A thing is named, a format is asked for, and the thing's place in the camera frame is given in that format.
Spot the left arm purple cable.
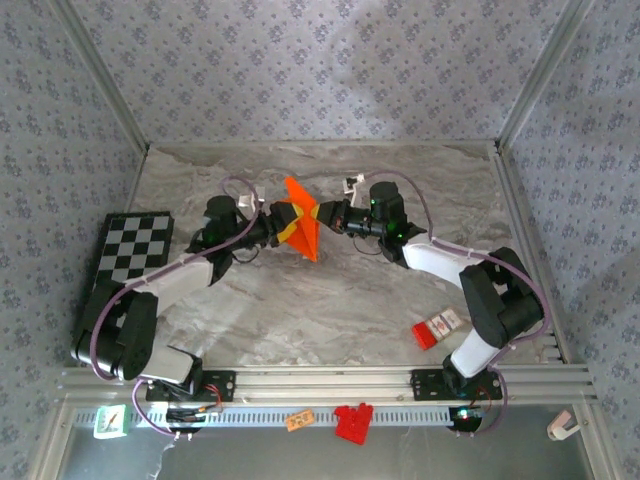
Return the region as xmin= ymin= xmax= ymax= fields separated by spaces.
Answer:
xmin=92 ymin=175 xmax=264 ymax=441

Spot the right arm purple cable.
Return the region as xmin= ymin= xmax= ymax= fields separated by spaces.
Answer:
xmin=362 ymin=170 xmax=554 ymax=439

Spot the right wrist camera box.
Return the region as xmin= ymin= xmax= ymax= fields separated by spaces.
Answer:
xmin=339 ymin=173 xmax=366 ymax=206

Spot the green white card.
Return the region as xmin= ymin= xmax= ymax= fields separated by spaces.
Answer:
xmin=93 ymin=403 xmax=129 ymax=441

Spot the pink plastic hook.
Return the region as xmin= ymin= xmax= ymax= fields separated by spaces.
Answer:
xmin=545 ymin=409 xmax=582 ymax=442

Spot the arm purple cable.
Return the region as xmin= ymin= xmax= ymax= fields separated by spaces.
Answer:
xmin=92 ymin=175 xmax=264 ymax=441
xmin=362 ymin=170 xmax=554 ymax=439

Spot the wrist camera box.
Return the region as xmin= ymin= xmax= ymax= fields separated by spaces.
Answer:
xmin=237 ymin=185 xmax=266 ymax=210
xmin=339 ymin=173 xmax=366 ymax=206

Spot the red black wire pair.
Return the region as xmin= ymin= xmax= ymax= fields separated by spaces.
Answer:
xmin=204 ymin=383 xmax=225 ymax=414
xmin=472 ymin=387 xmax=494 ymax=416

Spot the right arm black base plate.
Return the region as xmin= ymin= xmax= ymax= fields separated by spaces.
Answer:
xmin=409 ymin=367 xmax=504 ymax=404

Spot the aluminium side rail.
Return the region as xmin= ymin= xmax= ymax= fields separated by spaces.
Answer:
xmin=124 ymin=144 xmax=151 ymax=216
xmin=492 ymin=142 xmax=571 ymax=364

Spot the aluminium frame post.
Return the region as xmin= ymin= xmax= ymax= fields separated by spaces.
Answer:
xmin=494 ymin=0 xmax=596 ymax=151
xmin=47 ymin=0 xmax=151 ymax=151

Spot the red and white small box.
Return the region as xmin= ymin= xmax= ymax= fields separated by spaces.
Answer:
xmin=410 ymin=307 xmax=464 ymax=351

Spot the grey metal sheet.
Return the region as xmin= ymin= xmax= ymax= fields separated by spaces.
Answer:
xmin=57 ymin=404 xmax=601 ymax=480

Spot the long aluminium base rail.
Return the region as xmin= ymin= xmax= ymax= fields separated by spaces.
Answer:
xmin=57 ymin=364 xmax=599 ymax=406

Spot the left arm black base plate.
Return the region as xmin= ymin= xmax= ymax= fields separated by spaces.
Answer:
xmin=145 ymin=369 xmax=237 ymax=404

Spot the black grey checkerboard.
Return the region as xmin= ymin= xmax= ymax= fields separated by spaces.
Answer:
xmin=82 ymin=212 xmax=176 ymax=321

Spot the orange paper tag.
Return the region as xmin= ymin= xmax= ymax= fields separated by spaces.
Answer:
xmin=284 ymin=408 xmax=316 ymax=432

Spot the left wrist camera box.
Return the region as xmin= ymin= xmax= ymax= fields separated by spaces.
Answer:
xmin=237 ymin=185 xmax=266 ymax=210

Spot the red toy brick block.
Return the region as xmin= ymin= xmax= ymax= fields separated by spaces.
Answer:
xmin=333 ymin=402 xmax=375 ymax=446

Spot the orange square paper sheet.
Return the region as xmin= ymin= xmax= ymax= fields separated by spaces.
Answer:
xmin=282 ymin=176 xmax=322 ymax=263

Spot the grey slotted cable duct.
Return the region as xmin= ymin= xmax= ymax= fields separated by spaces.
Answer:
xmin=72 ymin=404 xmax=494 ymax=429

